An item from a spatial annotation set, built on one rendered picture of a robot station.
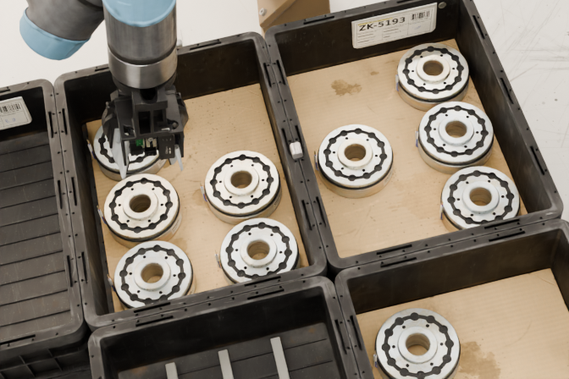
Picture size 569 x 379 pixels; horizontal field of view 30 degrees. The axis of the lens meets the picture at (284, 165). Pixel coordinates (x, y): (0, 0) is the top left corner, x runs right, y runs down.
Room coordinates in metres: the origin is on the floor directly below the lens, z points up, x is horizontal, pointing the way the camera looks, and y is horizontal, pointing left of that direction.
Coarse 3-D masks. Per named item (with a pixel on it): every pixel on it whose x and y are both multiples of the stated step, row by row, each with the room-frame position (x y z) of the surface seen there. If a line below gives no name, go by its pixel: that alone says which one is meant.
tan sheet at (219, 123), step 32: (224, 96) 0.96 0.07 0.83; (256, 96) 0.95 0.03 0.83; (96, 128) 0.93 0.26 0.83; (192, 128) 0.91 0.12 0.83; (224, 128) 0.90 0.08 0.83; (256, 128) 0.89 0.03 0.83; (96, 160) 0.88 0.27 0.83; (192, 160) 0.85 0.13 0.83; (192, 192) 0.80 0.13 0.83; (288, 192) 0.78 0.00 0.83; (192, 224) 0.75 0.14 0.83; (224, 224) 0.74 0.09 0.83; (288, 224) 0.73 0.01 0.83; (192, 256) 0.70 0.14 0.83; (256, 256) 0.69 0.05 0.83
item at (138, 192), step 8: (136, 192) 0.79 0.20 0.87; (144, 192) 0.79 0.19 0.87; (152, 192) 0.79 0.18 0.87; (128, 200) 0.78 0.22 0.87; (152, 200) 0.77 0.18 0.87; (128, 208) 0.77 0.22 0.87; (152, 208) 0.76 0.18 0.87; (128, 216) 0.75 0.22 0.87; (136, 216) 0.75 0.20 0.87; (144, 216) 0.75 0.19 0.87
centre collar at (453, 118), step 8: (448, 120) 0.83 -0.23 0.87; (456, 120) 0.83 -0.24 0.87; (464, 120) 0.83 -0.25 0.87; (440, 128) 0.82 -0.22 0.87; (472, 128) 0.82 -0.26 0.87; (440, 136) 0.81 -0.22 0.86; (448, 136) 0.81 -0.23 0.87; (464, 136) 0.80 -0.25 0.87; (472, 136) 0.81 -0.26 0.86; (456, 144) 0.79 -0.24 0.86
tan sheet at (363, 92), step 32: (352, 64) 0.98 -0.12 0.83; (384, 64) 0.98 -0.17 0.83; (320, 96) 0.93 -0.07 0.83; (352, 96) 0.93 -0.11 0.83; (384, 96) 0.92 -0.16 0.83; (320, 128) 0.88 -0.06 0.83; (384, 128) 0.86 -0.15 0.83; (416, 128) 0.85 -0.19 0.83; (352, 160) 0.82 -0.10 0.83; (416, 160) 0.80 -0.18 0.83; (320, 192) 0.77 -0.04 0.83; (384, 192) 0.76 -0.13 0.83; (416, 192) 0.75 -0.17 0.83; (352, 224) 0.71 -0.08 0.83; (384, 224) 0.71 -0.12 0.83; (416, 224) 0.70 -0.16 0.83
